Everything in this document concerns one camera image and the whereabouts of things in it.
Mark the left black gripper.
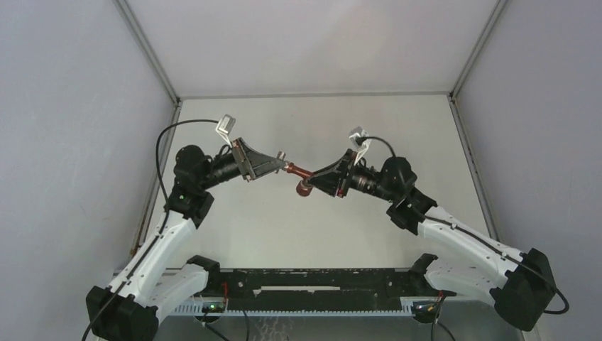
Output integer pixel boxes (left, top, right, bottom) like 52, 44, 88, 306
198, 138, 285, 191

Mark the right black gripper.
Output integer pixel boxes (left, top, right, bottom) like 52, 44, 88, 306
307, 148, 398, 202

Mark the red brown water faucet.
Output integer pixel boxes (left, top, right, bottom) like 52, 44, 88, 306
283, 162, 314, 197

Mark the silver metal tee fitting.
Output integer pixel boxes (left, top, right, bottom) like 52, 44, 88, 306
275, 151, 288, 174

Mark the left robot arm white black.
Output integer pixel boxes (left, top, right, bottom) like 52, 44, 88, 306
84, 138, 287, 340

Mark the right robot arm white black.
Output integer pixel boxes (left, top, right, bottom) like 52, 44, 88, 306
302, 150, 557, 332

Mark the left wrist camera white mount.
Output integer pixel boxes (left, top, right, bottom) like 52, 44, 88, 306
215, 114, 236, 147

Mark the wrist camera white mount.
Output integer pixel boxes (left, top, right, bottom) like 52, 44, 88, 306
215, 114, 236, 147
349, 126, 371, 165

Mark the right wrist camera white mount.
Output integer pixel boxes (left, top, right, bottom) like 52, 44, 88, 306
349, 126, 371, 165

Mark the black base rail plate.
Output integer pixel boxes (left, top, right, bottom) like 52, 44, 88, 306
200, 268, 439, 310

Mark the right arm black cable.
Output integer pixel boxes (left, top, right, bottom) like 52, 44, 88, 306
357, 136, 571, 315

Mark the white slotted cable duct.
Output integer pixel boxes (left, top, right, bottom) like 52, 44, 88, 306
168, 301, 415, 317

